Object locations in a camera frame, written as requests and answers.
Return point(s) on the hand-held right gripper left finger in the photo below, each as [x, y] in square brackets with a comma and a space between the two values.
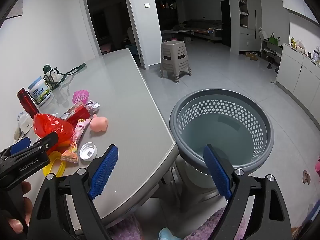
[105, 172]

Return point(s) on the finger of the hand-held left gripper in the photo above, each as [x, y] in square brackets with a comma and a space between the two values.
[20, 144]
[48, 140]

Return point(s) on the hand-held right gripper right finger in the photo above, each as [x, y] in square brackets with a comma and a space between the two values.
[217, 172]

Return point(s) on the red plastic bag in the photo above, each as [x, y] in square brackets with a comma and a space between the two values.
[50, 127]

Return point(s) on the pink snack packet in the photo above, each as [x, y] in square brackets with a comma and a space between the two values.
[78, 133]

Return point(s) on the pink pig toy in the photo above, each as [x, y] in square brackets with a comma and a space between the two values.
[99, 123]

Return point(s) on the grey perforated laundry basket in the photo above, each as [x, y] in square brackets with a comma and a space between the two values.
[250, 120]

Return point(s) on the person's left hand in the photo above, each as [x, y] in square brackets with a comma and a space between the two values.
[28, 202]

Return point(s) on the white round lid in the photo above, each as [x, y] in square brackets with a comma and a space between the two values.
[88, 151]

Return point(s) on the red cardboard box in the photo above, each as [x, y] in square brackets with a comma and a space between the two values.
[80, 112]

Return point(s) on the red metal bottle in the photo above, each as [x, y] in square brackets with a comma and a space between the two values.
[27, 102]

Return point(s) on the white blue cream tub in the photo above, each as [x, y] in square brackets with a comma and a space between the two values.
[40, 91]

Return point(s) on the small pink plastic basket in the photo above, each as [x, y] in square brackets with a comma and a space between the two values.
[80, 97]

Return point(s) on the silver foil wrapper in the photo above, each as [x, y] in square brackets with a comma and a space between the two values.
[93, 106]

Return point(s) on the light blue slipper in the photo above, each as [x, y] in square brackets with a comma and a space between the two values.
[168, 234]

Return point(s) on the cartoon floor sticker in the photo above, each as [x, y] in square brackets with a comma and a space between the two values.
[306, 177]

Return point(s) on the cardboard boxes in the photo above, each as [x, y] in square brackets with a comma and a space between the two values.
[251, 55]

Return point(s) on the stack of beige plastic stools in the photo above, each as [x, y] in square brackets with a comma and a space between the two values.
[175, 57]

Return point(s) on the white sideboard cabinet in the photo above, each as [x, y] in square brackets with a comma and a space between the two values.
[300, 77]

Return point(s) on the shoe rack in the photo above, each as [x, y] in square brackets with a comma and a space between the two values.
[272, 51]

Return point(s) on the white shelf cabinet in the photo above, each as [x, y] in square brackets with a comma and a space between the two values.
[247, 37]

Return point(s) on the green tote bag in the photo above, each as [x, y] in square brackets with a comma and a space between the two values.
[274, 40]

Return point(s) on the white paper bag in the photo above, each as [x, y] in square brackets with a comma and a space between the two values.
[263, 33]

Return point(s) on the low white table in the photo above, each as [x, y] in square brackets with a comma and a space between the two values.
[177, 31]

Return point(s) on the dark sofa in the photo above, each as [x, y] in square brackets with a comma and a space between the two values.
[200, 26]

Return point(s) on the yellow box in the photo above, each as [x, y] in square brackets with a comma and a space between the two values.
[292, 42]

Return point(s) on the white plastic bag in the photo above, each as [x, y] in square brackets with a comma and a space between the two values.
[300, 46]

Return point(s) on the white pump bottle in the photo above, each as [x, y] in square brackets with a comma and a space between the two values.
[316, 55]

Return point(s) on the grey door frame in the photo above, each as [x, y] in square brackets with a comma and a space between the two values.
[136, 30]

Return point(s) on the white light switch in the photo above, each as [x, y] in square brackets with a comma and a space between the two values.
[147, 5]

